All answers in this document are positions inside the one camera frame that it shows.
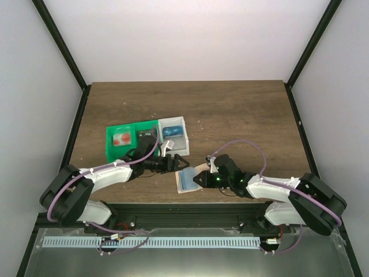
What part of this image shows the light blue slotted strip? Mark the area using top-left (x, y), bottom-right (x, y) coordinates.
top-left (42, 236), bottom-right (261, 249)

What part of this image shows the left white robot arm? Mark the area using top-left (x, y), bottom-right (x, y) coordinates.
top-left (39, 136), bottom-right (190, 233)

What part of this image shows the beige card holder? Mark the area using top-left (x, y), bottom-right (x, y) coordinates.
top-left (175, 163), bottom-right (210, 194)

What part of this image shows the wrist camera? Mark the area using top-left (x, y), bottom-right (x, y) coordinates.
top-left (205, 155), bottom-right (218, 174)
top-left (160, 139), bottom-right (175, 157)

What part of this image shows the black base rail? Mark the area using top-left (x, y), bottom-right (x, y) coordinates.
top-left (37, 203), bottom-right (342, 235)

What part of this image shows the red white card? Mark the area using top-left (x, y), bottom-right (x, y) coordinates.
top-left (112, 132), bottom-right (131, 147)

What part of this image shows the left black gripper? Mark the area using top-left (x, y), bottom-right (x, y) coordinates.
top-left (145, 154), bottom-right (190, 174)

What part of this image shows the white plastic bin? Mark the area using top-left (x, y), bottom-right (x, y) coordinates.
top-left (158, 116), bottom-right (190, 156)

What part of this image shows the right black frame post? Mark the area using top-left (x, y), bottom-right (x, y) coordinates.
top-left (287, 0), bottom-right (342, 87)

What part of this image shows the left black frame post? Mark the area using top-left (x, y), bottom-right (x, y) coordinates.
top-left (31, 0), bottom-right (88, 91)

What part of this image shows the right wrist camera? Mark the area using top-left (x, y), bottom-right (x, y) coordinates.
top-left (205, 155), bottom-right (218, 174)

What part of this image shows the blue vip card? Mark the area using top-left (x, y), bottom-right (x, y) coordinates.
top-left (162, 125), bottom-right (183, 137)

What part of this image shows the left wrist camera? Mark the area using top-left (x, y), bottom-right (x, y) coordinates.
top-left (160, 139), bottom-right (175, 157)

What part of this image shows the green plastic bin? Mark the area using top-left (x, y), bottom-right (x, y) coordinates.
top-left (106, 123), bottom-right (137, 163)
top-left (132, 120), bottom-right (162, 156)

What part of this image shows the black vip card in bin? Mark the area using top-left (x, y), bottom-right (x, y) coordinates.
top-left (137, 129), bottom-right (157, 142)

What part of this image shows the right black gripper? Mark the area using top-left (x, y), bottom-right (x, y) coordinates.
top-left (193, 170), bottom-right (232, 189)

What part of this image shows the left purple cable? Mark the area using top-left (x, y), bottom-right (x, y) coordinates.
top-left (46, 132), bottom-right (161, 256)

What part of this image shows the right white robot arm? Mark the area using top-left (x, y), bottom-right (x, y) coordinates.
top-left (193, 154), bottom-right (347, 236)

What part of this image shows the black frame post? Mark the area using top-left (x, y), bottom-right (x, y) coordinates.
top-left (287, 0), bottom-right (342, 87)
top-left (31, 0), bottom-right (88, 91)

